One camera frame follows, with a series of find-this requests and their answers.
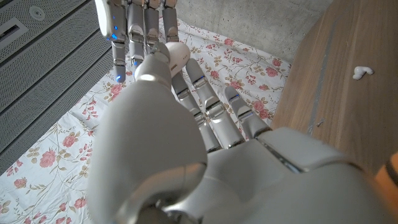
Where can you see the white AirPod earbud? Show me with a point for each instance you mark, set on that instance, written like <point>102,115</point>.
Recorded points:
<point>360,73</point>

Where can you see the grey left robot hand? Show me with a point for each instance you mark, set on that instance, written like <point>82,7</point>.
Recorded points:
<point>248,186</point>

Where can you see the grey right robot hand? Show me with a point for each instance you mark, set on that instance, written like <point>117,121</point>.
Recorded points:
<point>136,21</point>

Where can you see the floral cloth backdrop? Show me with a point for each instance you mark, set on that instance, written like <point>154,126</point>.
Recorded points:
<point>46,161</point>

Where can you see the round ceiling sensor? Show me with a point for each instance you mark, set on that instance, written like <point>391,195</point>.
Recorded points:
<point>37,12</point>

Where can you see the ceiling slot vent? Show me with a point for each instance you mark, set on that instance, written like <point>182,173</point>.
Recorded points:
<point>11,31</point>

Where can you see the orange basketball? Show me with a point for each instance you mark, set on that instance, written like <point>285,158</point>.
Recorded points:
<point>388,174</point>

